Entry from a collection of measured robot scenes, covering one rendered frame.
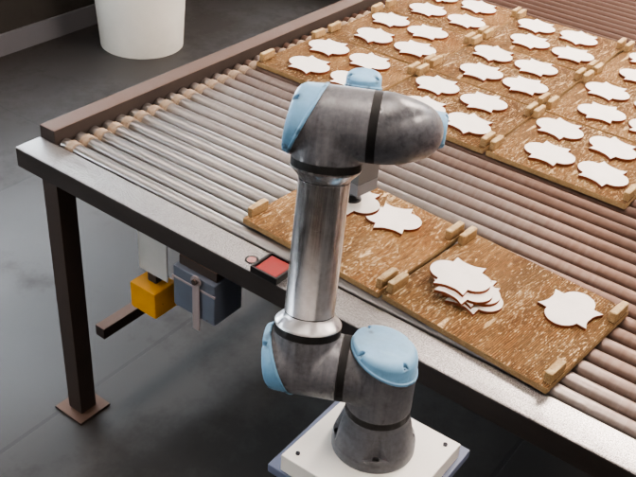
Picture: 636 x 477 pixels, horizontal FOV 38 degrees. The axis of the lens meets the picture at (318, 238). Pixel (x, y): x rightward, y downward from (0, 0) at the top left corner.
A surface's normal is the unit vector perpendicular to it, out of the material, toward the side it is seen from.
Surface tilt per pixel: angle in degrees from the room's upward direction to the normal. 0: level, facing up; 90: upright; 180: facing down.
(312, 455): 2
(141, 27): 94
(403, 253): 0
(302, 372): 74
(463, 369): 0
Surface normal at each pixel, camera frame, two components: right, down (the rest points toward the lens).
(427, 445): 0.07, -0.84
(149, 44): 0.30, 0.61
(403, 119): 0.40, -0.14
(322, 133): -0.15, 0.31
